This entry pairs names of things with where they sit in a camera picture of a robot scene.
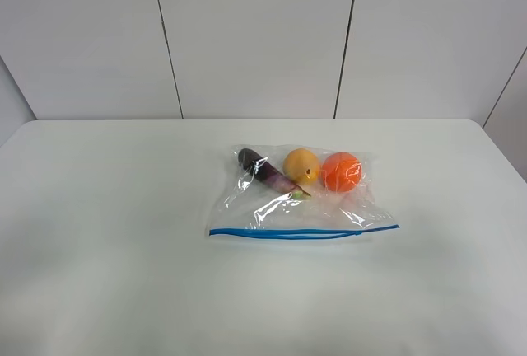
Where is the clear blue-zip plastic bag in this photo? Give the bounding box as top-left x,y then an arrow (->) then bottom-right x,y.
207,144 -> 399,241

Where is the yellow pear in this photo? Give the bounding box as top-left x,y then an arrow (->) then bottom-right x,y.
282,148 -> 321,185

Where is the orange fruit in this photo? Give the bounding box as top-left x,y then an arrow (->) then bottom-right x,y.
320,152 -> 362,193

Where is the purple eggplant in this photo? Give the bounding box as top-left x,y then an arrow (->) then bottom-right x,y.
237,148 -> 310,199

